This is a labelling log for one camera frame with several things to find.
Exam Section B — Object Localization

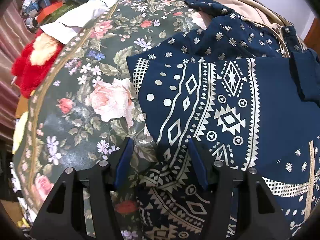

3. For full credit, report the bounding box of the navy patterned hooded garment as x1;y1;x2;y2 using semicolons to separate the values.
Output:
127;0;319;239

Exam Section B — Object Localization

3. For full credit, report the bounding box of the dark floral bedspread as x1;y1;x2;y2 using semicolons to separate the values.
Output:
11;0;196;239

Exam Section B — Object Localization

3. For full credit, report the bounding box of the red and cream plush blanket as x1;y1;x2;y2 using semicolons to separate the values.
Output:
11;30;65;98

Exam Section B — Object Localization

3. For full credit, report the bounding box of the clutter pile of small items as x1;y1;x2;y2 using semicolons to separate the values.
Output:
21;0;52;32

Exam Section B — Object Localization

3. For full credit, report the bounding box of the white cloth on bed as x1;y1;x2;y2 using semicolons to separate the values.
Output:
40;0;117;45

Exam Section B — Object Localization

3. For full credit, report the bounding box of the striped maroon curtain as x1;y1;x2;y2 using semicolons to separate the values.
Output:
1;0;34;143

